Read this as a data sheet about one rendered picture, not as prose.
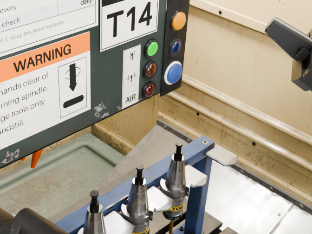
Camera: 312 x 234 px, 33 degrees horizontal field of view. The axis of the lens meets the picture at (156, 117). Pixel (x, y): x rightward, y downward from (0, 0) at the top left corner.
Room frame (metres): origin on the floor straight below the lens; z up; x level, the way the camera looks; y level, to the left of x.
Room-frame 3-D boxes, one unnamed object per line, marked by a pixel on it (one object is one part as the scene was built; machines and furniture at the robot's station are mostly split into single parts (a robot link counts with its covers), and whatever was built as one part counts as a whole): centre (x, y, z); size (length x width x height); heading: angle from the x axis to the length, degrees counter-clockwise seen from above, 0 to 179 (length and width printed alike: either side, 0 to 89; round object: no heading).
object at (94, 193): (0.68, 0.10, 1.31); 0.02 x 0.02 x 0.03
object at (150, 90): (0.63, 0.01, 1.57); 0.02 x 0.01 x 0.02; 138
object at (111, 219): (0.72, 0.06, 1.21); 0.07 x 0.05 x 0.01; 48
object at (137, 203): (0.76, 0.02, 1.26); 0.04 x 0.04 x 0.07
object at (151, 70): (0.63, 0.01, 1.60); 0.02 x 0.01 x 0.02; 138
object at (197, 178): (0.89, -0.09, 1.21); 0.07 x 0.05 x 0.01; 48
